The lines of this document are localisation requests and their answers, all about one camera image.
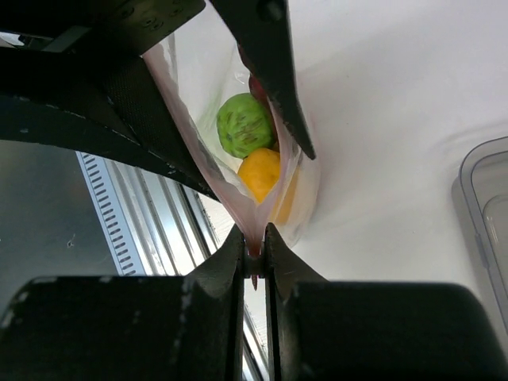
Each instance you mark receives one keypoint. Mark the yellow lemon toy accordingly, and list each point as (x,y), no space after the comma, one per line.
(260,172)

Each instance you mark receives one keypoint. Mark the red meat slice toy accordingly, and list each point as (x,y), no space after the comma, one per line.
(257,91)

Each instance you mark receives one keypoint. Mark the clear plastic tray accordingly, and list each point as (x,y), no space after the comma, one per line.
(480,195)

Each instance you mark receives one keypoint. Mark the clear zip top bag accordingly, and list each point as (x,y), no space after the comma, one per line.
(193,101)

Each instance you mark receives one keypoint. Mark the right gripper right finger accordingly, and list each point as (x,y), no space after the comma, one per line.
(349,330)

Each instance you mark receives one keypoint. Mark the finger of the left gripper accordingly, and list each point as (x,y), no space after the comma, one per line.
(263,31)

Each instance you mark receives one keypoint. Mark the aluminium mounting rail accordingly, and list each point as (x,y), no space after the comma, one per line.
(174,228)

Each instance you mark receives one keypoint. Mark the white slotted cable duct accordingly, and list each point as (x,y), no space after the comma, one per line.
(114,225)

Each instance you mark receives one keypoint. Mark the green guava toy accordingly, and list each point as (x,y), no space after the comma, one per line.
(244,125)

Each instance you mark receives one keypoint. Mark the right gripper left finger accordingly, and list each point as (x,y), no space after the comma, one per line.
(130,327)

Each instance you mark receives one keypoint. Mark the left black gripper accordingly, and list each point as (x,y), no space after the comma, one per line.
(111,109)

